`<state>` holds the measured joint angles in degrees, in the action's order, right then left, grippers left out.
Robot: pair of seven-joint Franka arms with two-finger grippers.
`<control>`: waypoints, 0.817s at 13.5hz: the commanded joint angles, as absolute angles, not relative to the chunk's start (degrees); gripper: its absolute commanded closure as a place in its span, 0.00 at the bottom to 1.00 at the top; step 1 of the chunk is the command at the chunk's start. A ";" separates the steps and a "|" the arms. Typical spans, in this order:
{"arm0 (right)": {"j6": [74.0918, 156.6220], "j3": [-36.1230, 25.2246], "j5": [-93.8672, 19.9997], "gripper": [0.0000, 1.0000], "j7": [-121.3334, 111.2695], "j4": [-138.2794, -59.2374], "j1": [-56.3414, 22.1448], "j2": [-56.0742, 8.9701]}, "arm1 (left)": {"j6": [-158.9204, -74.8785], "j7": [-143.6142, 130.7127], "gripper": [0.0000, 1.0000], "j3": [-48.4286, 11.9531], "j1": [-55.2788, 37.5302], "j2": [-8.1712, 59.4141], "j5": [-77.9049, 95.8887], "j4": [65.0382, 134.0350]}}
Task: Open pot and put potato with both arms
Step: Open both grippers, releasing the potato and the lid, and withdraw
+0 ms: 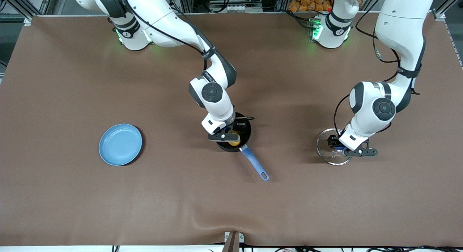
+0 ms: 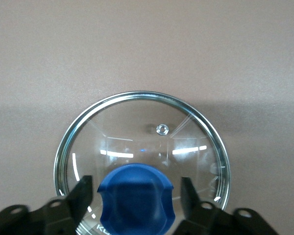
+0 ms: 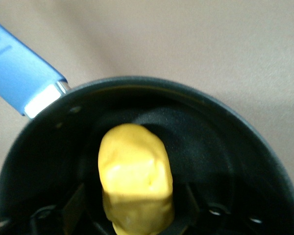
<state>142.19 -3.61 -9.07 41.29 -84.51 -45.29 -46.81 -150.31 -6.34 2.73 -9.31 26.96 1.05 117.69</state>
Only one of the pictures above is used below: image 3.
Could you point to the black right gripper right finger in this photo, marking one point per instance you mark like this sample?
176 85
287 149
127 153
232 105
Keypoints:
210 220

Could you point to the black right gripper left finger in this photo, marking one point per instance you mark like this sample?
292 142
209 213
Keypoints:
51 218

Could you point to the yellow potato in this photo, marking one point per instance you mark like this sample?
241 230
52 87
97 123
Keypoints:
134 176

